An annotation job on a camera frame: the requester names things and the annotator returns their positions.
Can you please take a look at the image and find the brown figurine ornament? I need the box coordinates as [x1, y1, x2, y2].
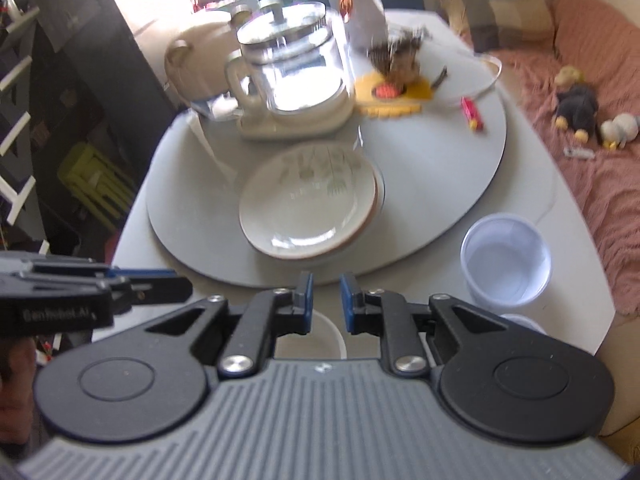
[367, 27, 426, 86]

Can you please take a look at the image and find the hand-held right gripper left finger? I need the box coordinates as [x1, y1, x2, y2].
[135, 271, 316, 380]

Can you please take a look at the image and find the white flower pattern plate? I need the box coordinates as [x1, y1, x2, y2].
[247, 165, 382, 261]

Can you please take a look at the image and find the cream kettle base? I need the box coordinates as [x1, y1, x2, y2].
[236, 95, 357, 141]

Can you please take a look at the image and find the translucent plastic bowl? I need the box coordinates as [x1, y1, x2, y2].
[460, 213, 552, 311]
[497, 312, 548, 336]

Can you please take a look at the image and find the white egg shaped device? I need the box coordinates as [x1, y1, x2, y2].
[340, 0, 388, 53]

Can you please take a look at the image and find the dark cabinet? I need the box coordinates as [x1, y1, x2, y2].
[30, 0, 186, 126]

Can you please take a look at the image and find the white cable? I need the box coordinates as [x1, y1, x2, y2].
[475, 52, 503, 96]

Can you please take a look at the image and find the white slatted stair frame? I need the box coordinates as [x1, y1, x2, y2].
[0, 5, 51, 256]

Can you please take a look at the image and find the red lighter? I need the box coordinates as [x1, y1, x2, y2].
[460, 96, 486, 132]

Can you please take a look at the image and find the stack of green stools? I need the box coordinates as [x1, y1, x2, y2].
[57, 142, 138, 233]

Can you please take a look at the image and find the glass kettle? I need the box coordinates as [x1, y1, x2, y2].
[225, 0, 351, 116]

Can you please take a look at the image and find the yellow plush toy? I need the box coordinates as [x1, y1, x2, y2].
[554, 66, 586, 86]

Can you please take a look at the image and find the pink blanket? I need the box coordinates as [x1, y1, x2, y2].
[480, 0, 640, 316]

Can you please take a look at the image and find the white ceramic bowl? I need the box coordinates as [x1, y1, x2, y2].
[272, 310, 347, 361]

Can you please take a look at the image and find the person's left hand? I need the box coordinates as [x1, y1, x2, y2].
[0, 337, 38, 426]

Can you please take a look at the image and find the grey round turntable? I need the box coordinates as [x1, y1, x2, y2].
[146, 7, 507, 288]

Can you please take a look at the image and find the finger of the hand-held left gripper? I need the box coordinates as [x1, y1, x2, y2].
[100, 274, 194, 313]
[30, 257, 177, 279]

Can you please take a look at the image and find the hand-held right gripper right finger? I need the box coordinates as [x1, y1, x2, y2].
[339, 272, 521, 378]

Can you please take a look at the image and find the dark grey plush toy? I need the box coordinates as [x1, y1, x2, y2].
[554, 84, 600, 142]

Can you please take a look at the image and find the checked pillow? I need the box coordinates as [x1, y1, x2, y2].
[440, 0, 556, 53]

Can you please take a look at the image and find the white blue penguin plush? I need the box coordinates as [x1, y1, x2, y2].
[600, 112, 640, 150]

